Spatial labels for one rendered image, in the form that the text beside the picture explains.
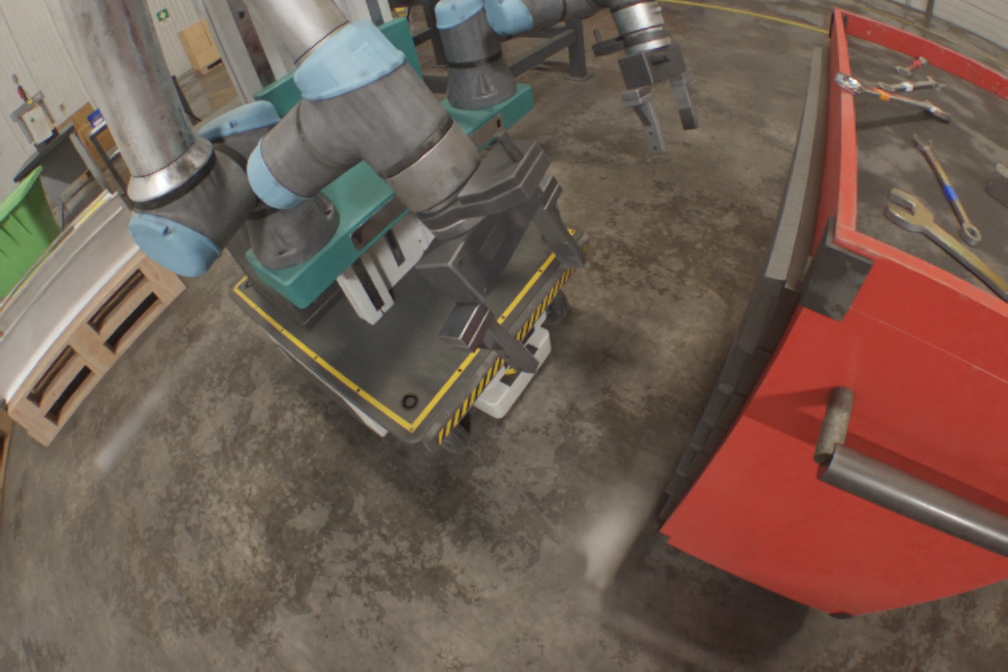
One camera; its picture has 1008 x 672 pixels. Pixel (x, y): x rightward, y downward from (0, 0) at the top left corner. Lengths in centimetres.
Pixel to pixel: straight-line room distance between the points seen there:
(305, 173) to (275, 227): 28
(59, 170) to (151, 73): 522
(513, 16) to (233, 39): 44
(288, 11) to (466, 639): 116
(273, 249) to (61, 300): 196
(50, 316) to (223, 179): 208
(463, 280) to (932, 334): 33
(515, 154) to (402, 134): 8
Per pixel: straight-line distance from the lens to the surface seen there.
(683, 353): 133
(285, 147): 38
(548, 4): 73
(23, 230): 329
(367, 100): 32
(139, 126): 50
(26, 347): 263
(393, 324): 107
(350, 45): 32
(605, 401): 123
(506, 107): 93
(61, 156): 568
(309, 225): 66
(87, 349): 247
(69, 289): 252
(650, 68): 68
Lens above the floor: 109
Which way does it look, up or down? 47 degrees down
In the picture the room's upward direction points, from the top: 14 degrees counter-clockwise
